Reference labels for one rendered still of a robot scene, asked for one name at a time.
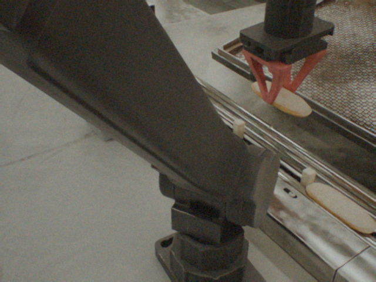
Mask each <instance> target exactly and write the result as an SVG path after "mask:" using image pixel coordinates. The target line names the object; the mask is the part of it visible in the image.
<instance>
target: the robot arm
mask: <svg viewBox="0 0 376 282"><path fill-rule="evenodd" d="M316 2H317V0H266V6H265V11H264V21H263V22H260V23H257V24H254V25H253V26H250V27H248V28H245V29H242V30H240V32H239V42H240V43H242V44H243V56H244V57H245V59H246V61H247V63H248V65H249V67H250V68H251V70H252V73H253V75H254V77H255V79H256V81H257V84H258V86H259V88H260V92H261V95H262V98H263V100H264V101H265V102H266V103H268V104H269V105H272V104H273V103H274V101H275V99H276V97H277V95H278V93H279V91H280V89H281V88H282V87H283V84H284V88H285V89H287V90H289V91H290V92H292V93H295V91H296V90H297V89H298V87H299V86H300V84H301V83H302V82H303V81H304V79H305V78H306V77H307V75H308V74H309V73H310V72H311V70H312V69H314V67H315V66H316V65H317V63H318V62H319V61H320V59H321V58H323V57H324V55H325V54H326V52H327V46H328V43H327V41H324V40H322V39H320V38H322V37H323V36H326V35H330V36H333V35H334V28H335V25H334V24H333V23H330V22H327V21H325V20H323V19H321V18H318V17H316V16H314V14H315V6H316ZM304 58H306V61H305V62H304V65H303V67H301V69H300V70H299V72H298V74H297V76H296V77H295V79H294V80H293V82H292V81H291V69H292V68H293V65H292V64H293V63H295V62H297V61H299V60H301V59H304ZM0 64H1V65H3V66H4V67H5V68H7V69H9V70H10V71H12V72H13V73H15V74H17V75H18V76H19V77H20V78H22V79H23V80H26V81H27V82H29V83H30V84H31V85H33V86H35V87H36V88H37V89H39V90H40V91H42V92H43V93H45V94H47V95H48V96H50V97H51V98H52V99H53V100H56V101H57V102H59V103H60V104H61V105H63V106H65V107H67V108H68V109H70V111H72V112H73V113H75V114H77V115H78V116H80V117H81V118H83V119H85V120H87V121H88V122H89V123H90V124H91V125H93V126H94V127H96V128H98V129H100V130H101V131H103V132H104V133H106V135H108V136H110V137H111V138H113V139H115V140H116V141H117V142H119V143H120V144H122V145H124V146H126V148H128V149H129V150H131V151H132V152H134V153H135V154H137V155H138V156H140V157H141V158H143V159H145V161H147V162H149V163H150V164H151V168H153V169H155V170H156V171H158V172H159V188H160V192H161V194H162V195H164V196H166V197H169V198H171V199H173V200H175V203H174V205H173V206H172V207H171V208H170V210H171V227H172V229H173V230H176V231H177V232H175V233H172V234H170V235H169V236H166V237H164V238H162V239H158V240H157V241H156V242H155V255H156V258H157V259H158V261H159V263H160V264H161V265H162V267H163V269H164V270H165V272H166V274H167V275H168V277H169V279H170V281H171V282H267V281H266V280H265V279H264V278H263V277H262V276H261V274H260V273H259V271H258V270H257V269H256V268H255V267H254V266H253V264H252V263H251V262H250V260H249V259H248V258H247V256H248V249H249V241H248V240H247V239H246V238H245V237H244V232H245V231H244V229H243V228H242V226H243V227H244V226H249V227H252V228H255V229H257V228H258V227H259V226H260V225H261V223H262V221H263V219H264V216H265V215H266V213H267V210H268V207H269V206H270V203H271V200H272V198H273V194H274V190H275V188H276V183H277V178H278V173H279V168H280V155H279V154H277V153H273V152H269V150H268V149H265V148H262V147H260V146H256V145H246V143H245V141H244V140H243V139H241V138H240V137H239V136H237V135H236V134H235V133H233V132H232V131H231V130H230V129H229V128H228V127H227V126H226V124H225V123H224V120H222V118H221V117H220V115H219V114H218V112H217V110H216V109H215V107H214V105H213V104H212V102H211V101H210V100H209V99H208V97H207V95H206V93H205V92H204V90H203V88H202V87H201V86H200V84H199V82H198V80H197V79H196V78H195V77H194V75H193V74H192V72H191V70H190V68H189V67H188V65H187V63H186V62H185V60H183V58H182V56H181V54H180V53H179V51H178V50H177V48H176V46H175V44H174V43H173V41H171V39H170V38H169V36H168V34H167V32H166V31H165V29H164V27H163V26H162V24H161V23H160V22H159V20H158V19H157V17H156V15H155V14H154V12H153V10H152V9H151V7H150V6H149V5H148V3H147V1H146V0H0ZM262 65H264V66H266V67H267V68H268V71H269V73H271V74H272V76H273V79H272V83H271V89H270V90H269V92H268V90H267V84H266V80H265V76H264V71H263V66H262Z"/></svg>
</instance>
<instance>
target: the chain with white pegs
mask: <svg viewBox="0 0 376 282"><path fill-rule="evenodd" d="M226 126H227V125H226ZM227 127H228V128H229V129H230V130H231V131H232V132H233V133H235V134H236V135H237V136H239V137H240V138H241V139H243V140H244V141H245V143H247V144H248V145H253V144H252V143H251V142H249V141H248V140H245V138H244V137H243V136H244V121H242V120H241V119H237V120H235V121H233V129H232V128H230V127H229V126H227ZM280 169H283V170H284V171H285V172H286V173H287V174H288V175H290V176H291V177H293V178H294V179H296V180H297V181H298V182H300V184H302V185H303V186H305V187H307V185H309V184H310V183H314V180H315V175H316V171H314V170H313V169H312V168H310V167H308V168H306V169H303V171H302V175H301V178H299V177H297V176H296V175H294V173H292V172H291V171H289V170H288V169H287V168H285V167H284V166H281V165H280ZM370 235H372V236H373V237H374V238H375V239H376V234H375V232H372V233H371V234H370Z"/></svg>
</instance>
